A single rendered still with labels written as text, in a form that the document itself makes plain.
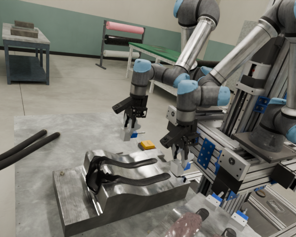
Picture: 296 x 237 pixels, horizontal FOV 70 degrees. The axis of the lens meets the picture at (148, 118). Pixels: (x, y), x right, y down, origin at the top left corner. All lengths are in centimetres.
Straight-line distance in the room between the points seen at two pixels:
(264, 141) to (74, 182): 84
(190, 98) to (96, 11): 676
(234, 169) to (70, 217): 70
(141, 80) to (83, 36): 648
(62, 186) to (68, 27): 658
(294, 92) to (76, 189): 86
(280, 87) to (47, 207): 120
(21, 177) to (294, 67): 110
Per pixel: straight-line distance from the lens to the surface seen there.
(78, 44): 735
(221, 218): 91
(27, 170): 105
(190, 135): 87
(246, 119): 131
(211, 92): 81
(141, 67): 92
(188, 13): 118
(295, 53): 89
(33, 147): 103
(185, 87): 78
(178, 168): 91
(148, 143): 121
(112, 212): 80
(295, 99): 93
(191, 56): 100
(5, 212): 200
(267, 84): 132
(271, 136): 110
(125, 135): 104
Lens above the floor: 146
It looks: 24 degrees down
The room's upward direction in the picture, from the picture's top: 12 degrees clockwise
